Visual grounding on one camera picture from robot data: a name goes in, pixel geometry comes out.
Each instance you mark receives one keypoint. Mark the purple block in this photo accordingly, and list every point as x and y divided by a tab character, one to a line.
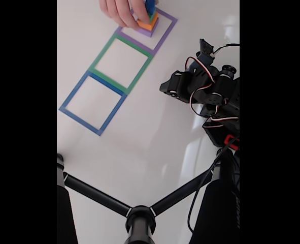
147	32

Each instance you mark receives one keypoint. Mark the orange block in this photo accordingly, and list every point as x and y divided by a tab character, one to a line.
147	25

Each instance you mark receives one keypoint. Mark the green block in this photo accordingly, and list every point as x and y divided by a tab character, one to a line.
153	15

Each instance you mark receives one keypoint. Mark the small blue cube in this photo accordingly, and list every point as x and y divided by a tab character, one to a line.
151	5

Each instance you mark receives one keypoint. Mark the person's hand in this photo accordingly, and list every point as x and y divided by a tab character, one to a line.
121	11

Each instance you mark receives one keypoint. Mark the purple tape square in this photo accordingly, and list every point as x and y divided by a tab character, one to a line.
137	43

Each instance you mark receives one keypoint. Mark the red clamp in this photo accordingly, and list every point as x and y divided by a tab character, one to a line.
231	141

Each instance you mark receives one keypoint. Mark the green tape square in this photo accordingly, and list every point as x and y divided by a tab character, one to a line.
99	57

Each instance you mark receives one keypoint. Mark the blue tape square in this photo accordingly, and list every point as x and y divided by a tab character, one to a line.
81	119

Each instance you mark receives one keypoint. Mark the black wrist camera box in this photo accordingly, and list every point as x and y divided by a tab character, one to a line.
205	52

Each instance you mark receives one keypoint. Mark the black camera tripod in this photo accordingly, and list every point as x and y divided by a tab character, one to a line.
139	223

